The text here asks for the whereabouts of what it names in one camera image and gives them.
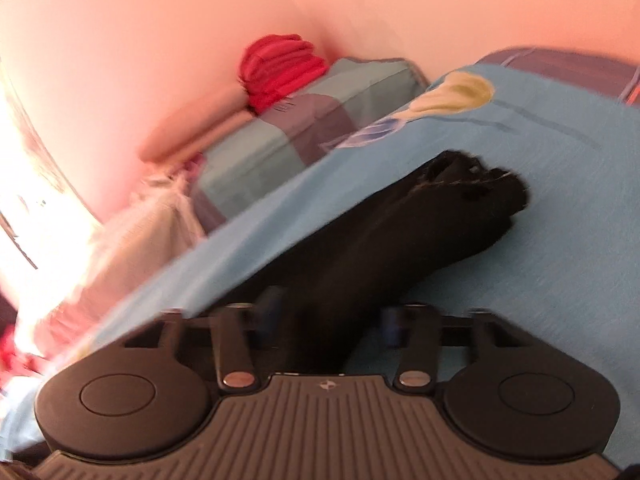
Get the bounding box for black knit pants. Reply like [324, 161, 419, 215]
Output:
[196, 148, 532, 376]

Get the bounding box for pink folded blanket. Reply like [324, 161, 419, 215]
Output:
[137, 82, 248, 162]

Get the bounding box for beige pink pillow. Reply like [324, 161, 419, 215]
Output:
[14, 172, 205, 359]

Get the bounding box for blue floral bed sheet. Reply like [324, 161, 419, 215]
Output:
[1, 64, 639, 479]

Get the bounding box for red folded clothes stack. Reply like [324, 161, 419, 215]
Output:
[238, 34, 330, 115]

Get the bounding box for teal grey checked pillow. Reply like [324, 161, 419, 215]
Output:
[190, 58, 427, 233]

